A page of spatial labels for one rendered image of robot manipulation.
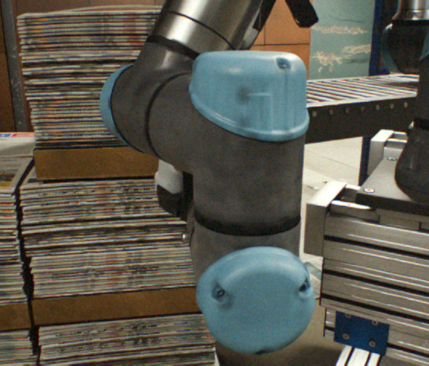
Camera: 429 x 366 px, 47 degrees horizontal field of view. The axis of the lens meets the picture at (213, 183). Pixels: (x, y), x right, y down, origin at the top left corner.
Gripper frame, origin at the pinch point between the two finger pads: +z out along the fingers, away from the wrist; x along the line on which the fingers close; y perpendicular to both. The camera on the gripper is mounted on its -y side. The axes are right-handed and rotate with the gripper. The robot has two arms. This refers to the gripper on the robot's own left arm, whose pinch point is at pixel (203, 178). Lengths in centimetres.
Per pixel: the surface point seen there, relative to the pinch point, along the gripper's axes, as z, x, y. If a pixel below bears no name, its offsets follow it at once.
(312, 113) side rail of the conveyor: 85, -43, -8
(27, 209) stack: 6.9, 24.3, -5.8
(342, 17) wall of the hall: 490, -206, 22
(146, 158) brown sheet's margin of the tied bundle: 7.2, 7.3, 1.0
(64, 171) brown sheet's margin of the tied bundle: 7.2, 18.8, -0.6
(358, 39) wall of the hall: 499, -230, -2
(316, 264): 130, -64, -84
